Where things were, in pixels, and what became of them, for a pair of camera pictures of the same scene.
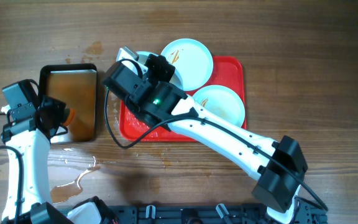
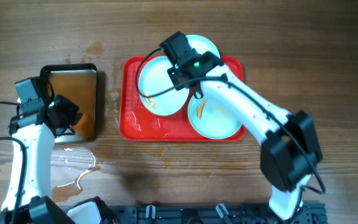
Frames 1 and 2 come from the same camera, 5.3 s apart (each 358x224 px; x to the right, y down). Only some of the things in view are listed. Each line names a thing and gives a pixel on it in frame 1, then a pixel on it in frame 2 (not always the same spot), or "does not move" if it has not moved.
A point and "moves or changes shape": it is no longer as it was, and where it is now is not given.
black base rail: x=304 y=213 does not move
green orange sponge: x=69 y=115 moves or changes shape
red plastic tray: x=229 y=71 does not move
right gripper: x=160 y=63 → x=173 y=72
